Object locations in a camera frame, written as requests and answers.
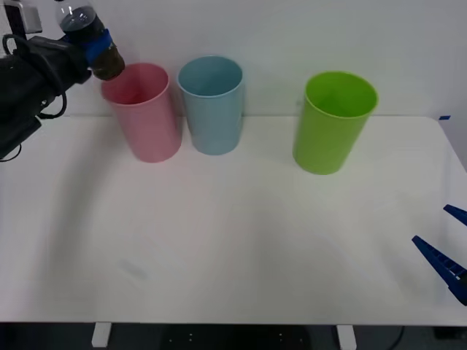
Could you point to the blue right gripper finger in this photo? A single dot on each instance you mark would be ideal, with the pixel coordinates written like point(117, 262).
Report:
point(458, 214)
point(443, 264)

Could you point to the white table leg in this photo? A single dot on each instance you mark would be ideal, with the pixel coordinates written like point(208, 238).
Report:
point(345, 336)
point(101, 334)

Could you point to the pink plastic bin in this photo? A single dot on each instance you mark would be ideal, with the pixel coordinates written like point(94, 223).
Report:
point(149, 127)

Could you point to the plastic bottle with dark drink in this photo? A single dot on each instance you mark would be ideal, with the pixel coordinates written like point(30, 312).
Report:
point(78, 22)

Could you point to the pale blue plastic bin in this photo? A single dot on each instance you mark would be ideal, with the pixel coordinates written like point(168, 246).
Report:
point(215, 124)

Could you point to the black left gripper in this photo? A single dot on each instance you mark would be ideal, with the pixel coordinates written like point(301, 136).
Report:
point(60, 62)

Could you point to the green plastic bin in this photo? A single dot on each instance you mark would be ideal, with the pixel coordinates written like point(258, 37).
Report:
point(328, 146)

